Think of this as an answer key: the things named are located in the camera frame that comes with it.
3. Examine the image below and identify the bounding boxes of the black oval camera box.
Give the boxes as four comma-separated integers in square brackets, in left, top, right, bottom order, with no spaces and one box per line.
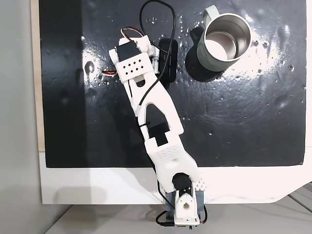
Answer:
[158,38,178,84]

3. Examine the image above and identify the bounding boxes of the black camera cable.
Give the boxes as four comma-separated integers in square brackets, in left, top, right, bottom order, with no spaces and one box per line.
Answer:
[139,0,177,113]

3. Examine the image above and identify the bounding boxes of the white foam board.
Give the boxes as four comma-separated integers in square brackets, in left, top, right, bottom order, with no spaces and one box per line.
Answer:
[39,151,312,205]

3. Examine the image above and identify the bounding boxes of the green steel-lined mug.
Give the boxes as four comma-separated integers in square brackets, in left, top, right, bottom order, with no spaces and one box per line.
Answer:
[186,5,252,82]

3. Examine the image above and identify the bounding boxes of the black table mat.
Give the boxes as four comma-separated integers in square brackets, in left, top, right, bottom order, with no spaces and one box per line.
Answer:
[39,0,307,169]

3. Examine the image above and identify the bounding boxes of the black base power cable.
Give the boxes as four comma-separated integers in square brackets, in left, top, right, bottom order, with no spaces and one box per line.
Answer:
[155,210,177,228]

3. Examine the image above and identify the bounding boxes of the red white servo wires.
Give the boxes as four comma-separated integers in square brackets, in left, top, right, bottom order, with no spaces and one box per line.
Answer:
[120,27,145,41]

